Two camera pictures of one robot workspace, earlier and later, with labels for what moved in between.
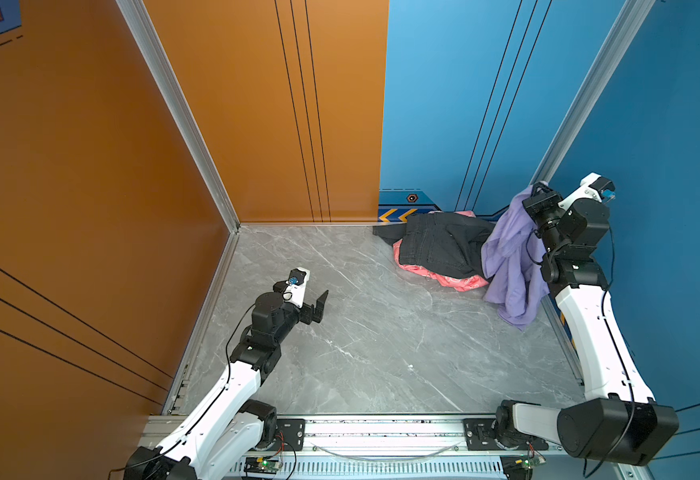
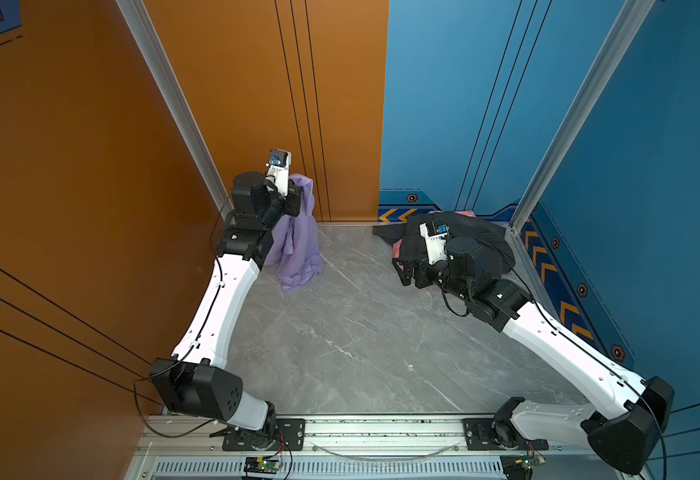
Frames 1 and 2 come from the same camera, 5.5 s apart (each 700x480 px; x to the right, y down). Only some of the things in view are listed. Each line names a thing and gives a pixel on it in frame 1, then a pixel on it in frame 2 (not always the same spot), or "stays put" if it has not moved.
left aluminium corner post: (140, 26) stays put
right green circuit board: (527, 461) stays put
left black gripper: (307, 316) to (291, 201)
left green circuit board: (262, 465) stays put
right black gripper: (534, 205) to (421, 265)
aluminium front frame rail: (385, 436) stays put
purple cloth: (511, 263) to (295, 247)
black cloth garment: (442, 242) stays put
